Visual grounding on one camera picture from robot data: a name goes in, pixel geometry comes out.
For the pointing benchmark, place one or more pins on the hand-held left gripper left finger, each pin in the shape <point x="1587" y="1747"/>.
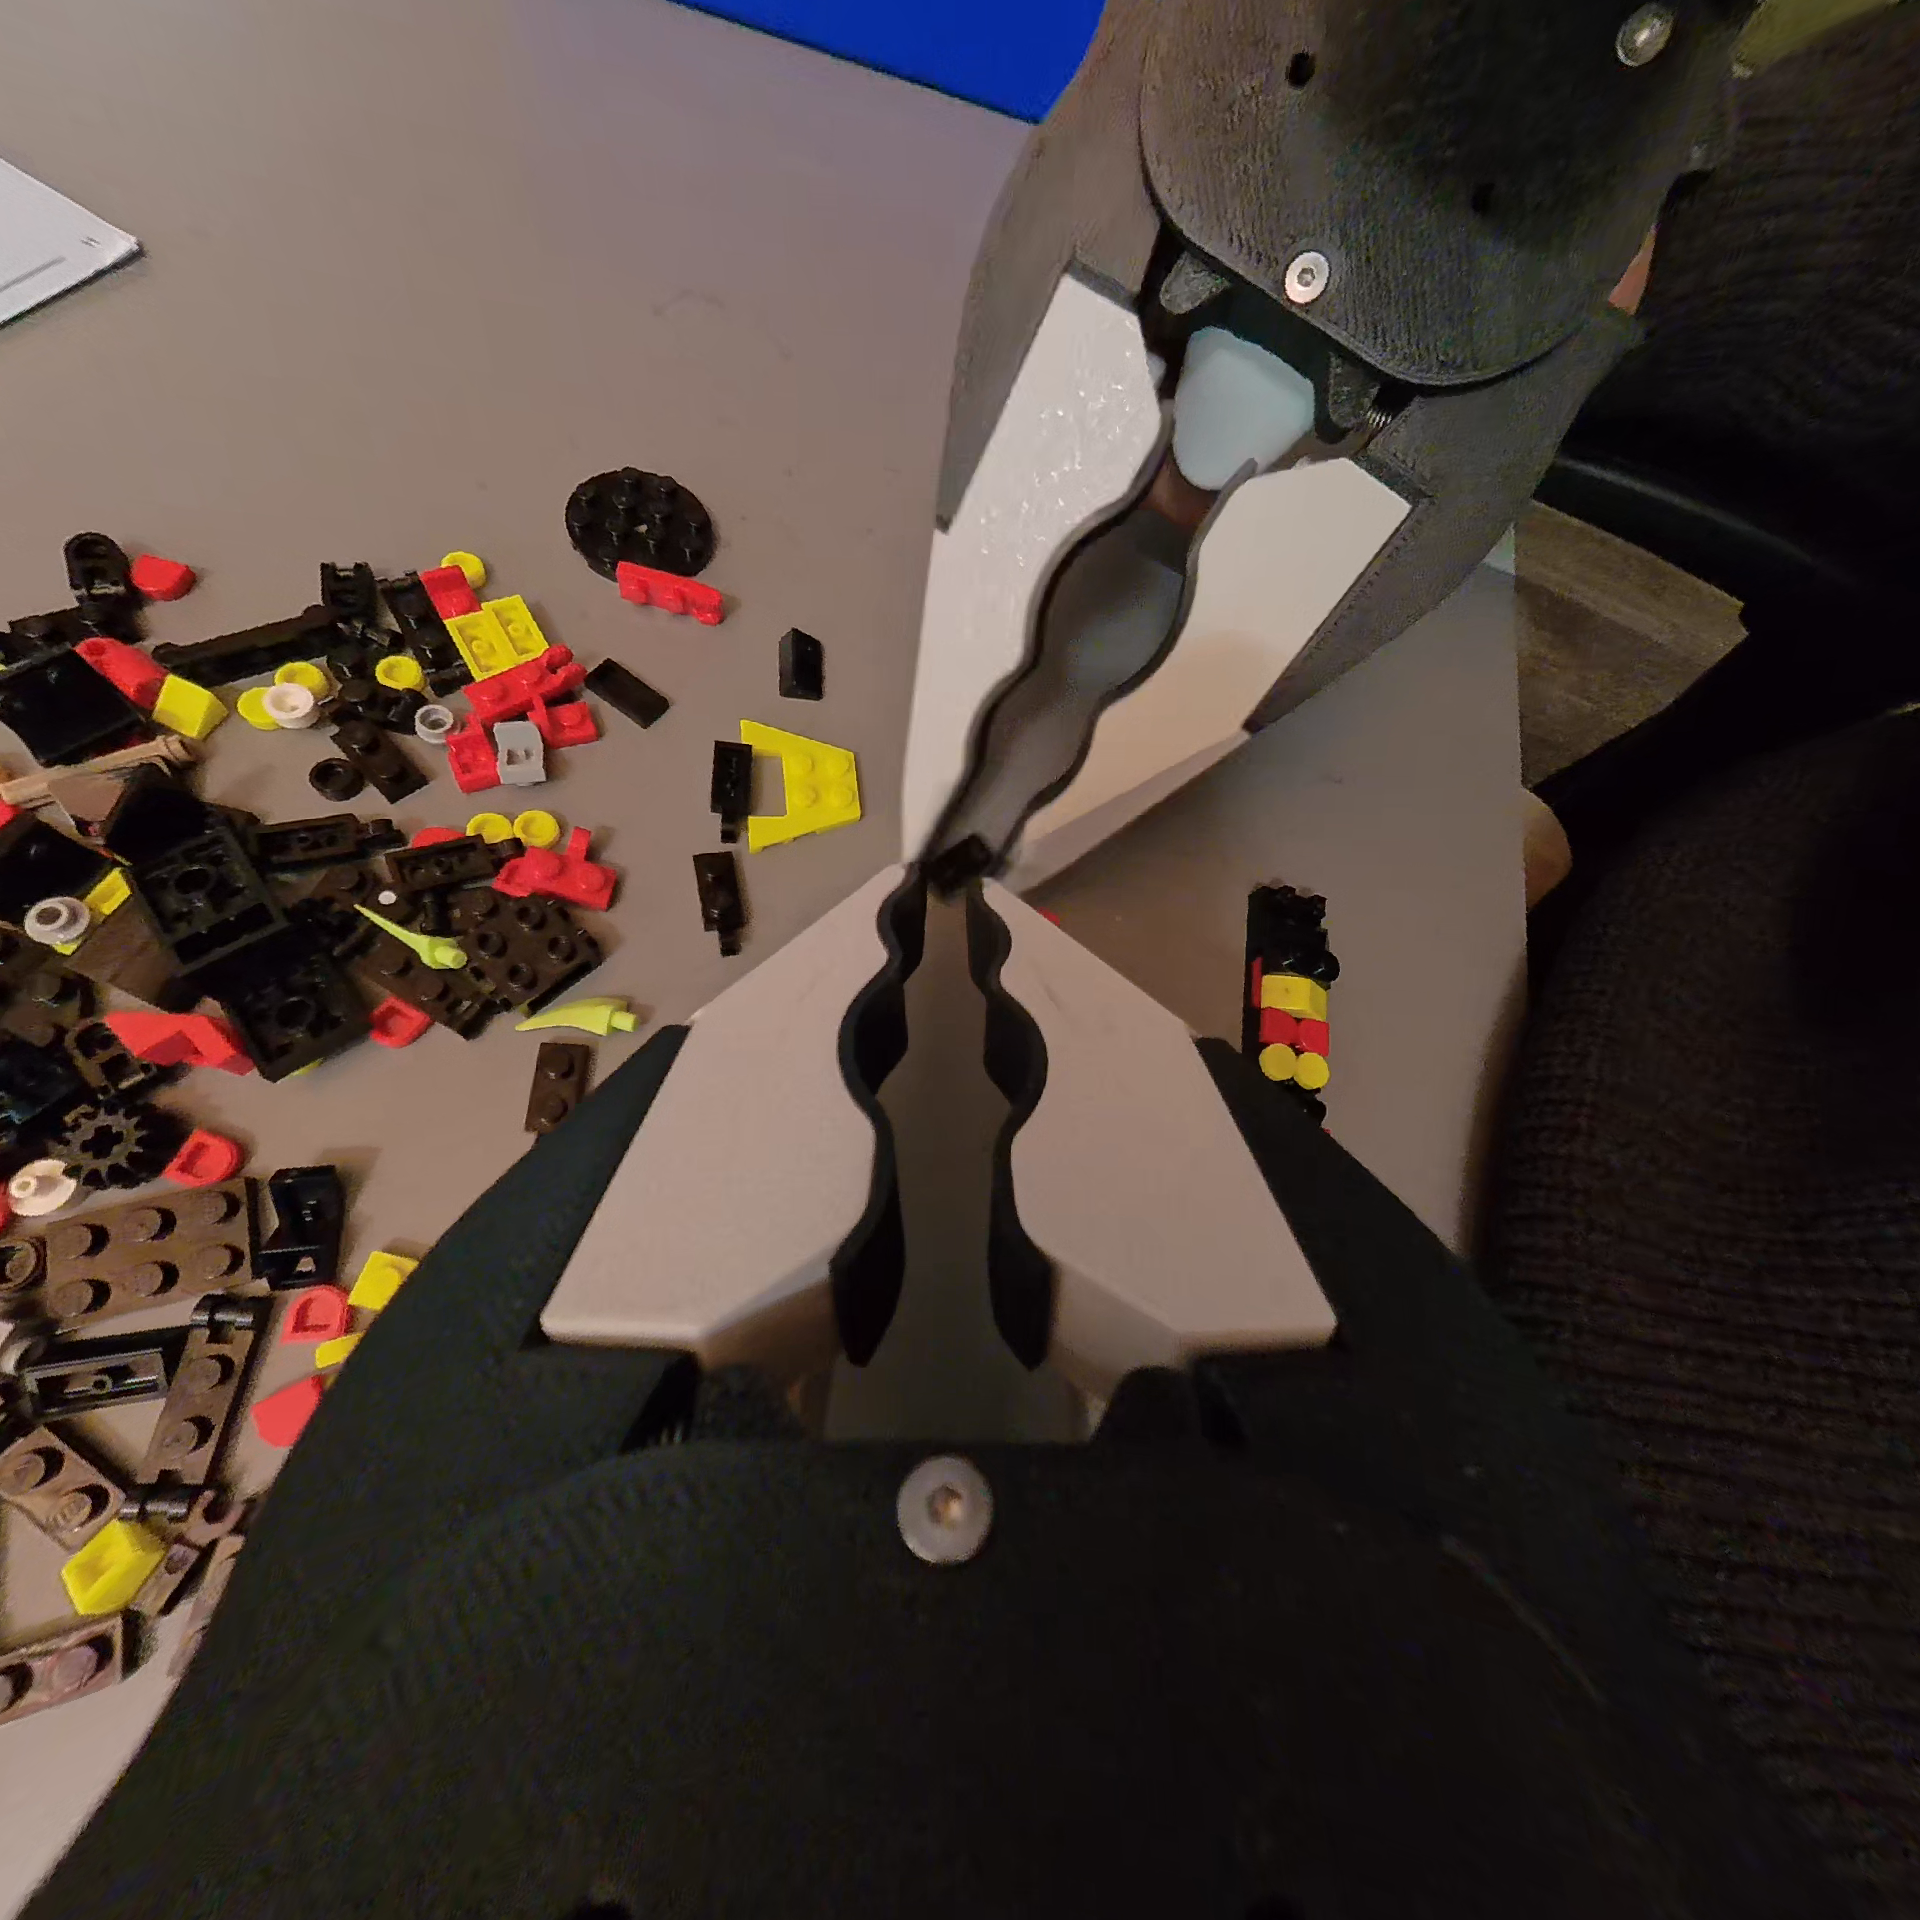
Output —
<point x="720" y="1185"/>

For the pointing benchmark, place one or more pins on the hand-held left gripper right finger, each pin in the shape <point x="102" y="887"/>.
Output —
<point x="1171" y="1200"/>

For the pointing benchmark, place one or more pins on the person's right forearm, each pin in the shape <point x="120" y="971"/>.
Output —
<point x="1828" y="225"/>

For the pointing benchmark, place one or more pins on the black red yellow lego assembly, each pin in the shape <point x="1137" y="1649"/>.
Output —
<point x="1290" y="975"/>

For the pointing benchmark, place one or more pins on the pile of lego pieces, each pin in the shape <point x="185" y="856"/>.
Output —
<point x="224" y="901"/>

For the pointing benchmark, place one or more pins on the small black lego plate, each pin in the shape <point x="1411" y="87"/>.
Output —
<point x="961" y="862"/>

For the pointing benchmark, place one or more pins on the blue storage bin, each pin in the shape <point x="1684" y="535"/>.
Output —
<point x="900" y="44"/>

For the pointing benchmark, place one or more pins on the lego instruction booklet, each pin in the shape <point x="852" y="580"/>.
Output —
<point x="44" y="241"/>

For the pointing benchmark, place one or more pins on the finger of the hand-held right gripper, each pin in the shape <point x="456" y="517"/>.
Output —
<point x="1020" y="481"/>
<point x="1290" y="585"/>

